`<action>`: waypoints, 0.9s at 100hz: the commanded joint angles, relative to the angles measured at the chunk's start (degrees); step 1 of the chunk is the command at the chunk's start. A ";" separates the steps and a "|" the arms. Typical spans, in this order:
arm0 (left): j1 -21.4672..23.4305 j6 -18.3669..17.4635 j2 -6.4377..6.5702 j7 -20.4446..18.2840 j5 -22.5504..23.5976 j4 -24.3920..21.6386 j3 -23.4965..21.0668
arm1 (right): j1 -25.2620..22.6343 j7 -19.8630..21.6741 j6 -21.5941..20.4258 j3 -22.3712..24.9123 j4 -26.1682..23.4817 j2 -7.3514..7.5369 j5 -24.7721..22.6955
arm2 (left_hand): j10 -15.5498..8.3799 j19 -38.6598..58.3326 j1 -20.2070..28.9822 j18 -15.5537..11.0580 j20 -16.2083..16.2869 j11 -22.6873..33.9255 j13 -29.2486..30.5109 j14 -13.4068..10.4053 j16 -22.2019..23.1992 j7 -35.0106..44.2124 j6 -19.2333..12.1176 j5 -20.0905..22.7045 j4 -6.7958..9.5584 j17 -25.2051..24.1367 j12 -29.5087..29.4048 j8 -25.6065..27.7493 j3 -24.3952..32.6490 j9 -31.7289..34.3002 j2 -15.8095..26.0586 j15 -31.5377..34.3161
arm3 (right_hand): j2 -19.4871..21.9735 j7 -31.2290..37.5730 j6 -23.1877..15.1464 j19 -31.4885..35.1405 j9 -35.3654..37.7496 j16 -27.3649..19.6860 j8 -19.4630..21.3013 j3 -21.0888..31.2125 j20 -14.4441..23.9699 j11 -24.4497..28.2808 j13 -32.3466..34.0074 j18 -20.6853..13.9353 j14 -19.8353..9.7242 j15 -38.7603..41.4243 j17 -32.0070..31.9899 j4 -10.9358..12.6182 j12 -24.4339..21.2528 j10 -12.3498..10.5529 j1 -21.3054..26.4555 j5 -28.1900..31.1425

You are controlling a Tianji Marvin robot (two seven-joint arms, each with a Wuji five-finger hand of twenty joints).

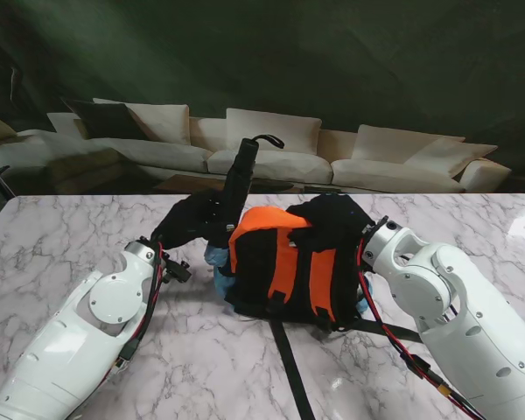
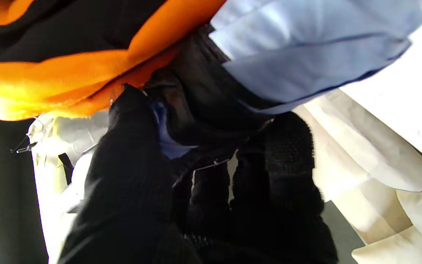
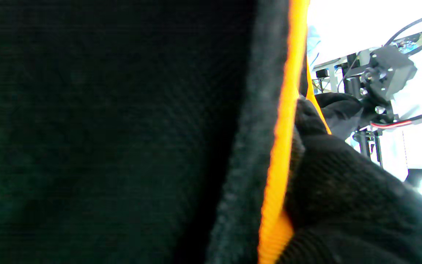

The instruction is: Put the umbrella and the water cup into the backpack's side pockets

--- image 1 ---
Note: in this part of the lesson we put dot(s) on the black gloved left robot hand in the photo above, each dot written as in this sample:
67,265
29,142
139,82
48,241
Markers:
188,223

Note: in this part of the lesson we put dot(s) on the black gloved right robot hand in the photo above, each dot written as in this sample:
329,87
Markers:
337,219

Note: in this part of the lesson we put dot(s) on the orange and blue backpack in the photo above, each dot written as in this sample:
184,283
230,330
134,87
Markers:
262,223

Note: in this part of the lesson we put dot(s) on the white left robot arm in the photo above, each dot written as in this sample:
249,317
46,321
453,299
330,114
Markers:
70,341

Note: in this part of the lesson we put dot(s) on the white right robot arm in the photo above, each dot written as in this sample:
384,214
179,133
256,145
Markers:
464,315

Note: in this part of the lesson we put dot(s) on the wooden coffee table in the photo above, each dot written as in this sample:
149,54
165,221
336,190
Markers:
188,184

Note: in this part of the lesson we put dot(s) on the cream sectional sofa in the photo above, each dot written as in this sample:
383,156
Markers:
332,168

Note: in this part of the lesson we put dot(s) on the dark oval tray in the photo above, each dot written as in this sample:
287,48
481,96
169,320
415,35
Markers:
271,184

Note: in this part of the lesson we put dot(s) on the cream sofa back cushion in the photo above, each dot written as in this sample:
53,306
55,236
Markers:
166,122
455,157
289,131
385,142

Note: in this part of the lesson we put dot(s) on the dark brown sofa cushion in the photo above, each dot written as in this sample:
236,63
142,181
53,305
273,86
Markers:
105,120

